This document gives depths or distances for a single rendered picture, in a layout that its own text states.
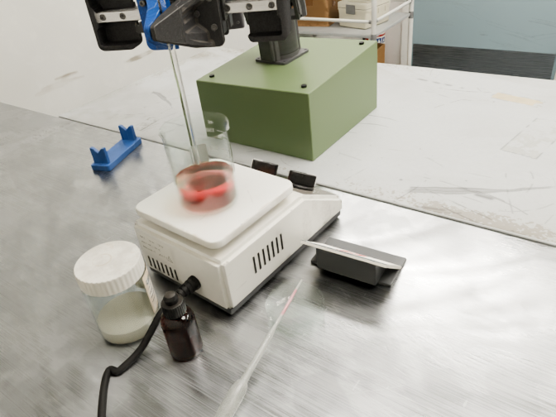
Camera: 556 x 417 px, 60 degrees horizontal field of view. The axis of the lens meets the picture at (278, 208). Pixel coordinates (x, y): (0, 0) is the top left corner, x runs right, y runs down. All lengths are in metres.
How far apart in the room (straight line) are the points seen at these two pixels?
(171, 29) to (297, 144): 0.34
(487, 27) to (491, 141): 2.64
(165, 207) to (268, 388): 0.20
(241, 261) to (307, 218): 0.10
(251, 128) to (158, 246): 0.32
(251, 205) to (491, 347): 0.24
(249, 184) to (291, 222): 0.06
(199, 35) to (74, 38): 1.62
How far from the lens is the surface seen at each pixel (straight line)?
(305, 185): 0.56
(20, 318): 0.57
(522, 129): 0.81
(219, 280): 0.45
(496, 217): 0.61
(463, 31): 3.44
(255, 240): 0.46
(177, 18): 0.42
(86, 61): 2.08
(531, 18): 3.33
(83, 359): 0.50
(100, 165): 0.80
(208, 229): 0.44
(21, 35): 1.95
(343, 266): 0.49
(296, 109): 0.69
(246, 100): 0.74
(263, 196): 0.48
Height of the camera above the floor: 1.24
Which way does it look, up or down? 34 degrees down
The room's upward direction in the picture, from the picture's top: 7 degrees counter-clockwise
